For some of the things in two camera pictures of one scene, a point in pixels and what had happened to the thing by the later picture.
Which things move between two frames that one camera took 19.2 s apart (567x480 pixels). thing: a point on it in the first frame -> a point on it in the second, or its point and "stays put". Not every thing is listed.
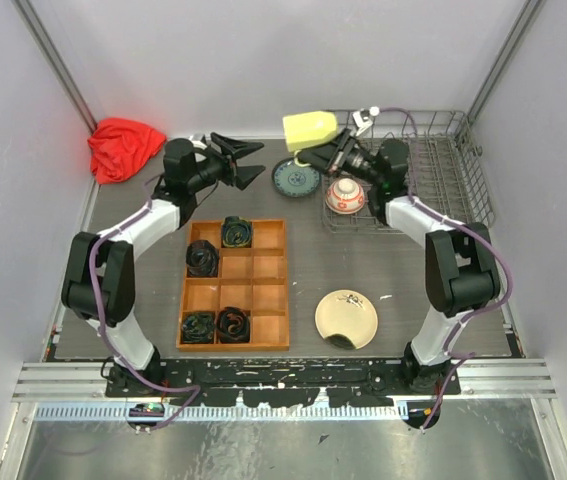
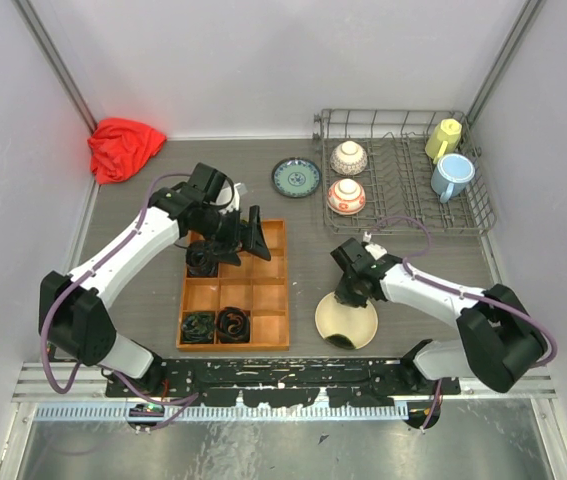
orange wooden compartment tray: [253, 278] stays put
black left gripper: [239, 176] -> [252, 238]
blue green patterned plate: [292, 180] stays put
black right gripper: [321, 156] -> [346, 297]
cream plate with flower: [349, 313] stays put
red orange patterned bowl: [345, 196] stays put
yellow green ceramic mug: [307, 129] -> [443, 139]
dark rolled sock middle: [202, 259] stays put
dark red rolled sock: [233, 325] stays put
